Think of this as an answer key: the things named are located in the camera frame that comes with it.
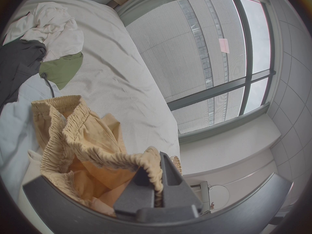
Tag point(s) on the black T-shirt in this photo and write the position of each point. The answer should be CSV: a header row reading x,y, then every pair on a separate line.
x,y
14,62

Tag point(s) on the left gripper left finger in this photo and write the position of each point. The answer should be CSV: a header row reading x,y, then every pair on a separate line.
x,y
139,194

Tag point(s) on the green garment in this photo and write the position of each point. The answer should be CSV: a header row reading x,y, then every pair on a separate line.
x,y
63,67

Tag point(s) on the round wall mirror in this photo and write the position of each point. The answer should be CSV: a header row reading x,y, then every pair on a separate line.
x,y
220,196

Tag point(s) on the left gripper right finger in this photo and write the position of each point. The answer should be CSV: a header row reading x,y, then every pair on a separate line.
x,y
175,189

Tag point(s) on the white garment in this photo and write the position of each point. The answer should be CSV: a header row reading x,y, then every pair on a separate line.
x,y
48,23

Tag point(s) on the window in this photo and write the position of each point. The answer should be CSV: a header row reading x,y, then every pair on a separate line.
x,y
195,57

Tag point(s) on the tan shorts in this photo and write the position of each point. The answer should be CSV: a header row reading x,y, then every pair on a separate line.
x,y
97,160

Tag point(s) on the grey small table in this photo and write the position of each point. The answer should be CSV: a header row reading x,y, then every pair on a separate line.
x,y
203,191

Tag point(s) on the round woven basket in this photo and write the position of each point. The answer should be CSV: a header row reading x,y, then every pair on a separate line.
x,y
176,163

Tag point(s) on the pale blue garment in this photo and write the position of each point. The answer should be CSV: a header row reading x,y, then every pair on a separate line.
x,y
17,121

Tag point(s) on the bed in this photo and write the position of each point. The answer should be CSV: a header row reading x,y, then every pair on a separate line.
x,y
109,69

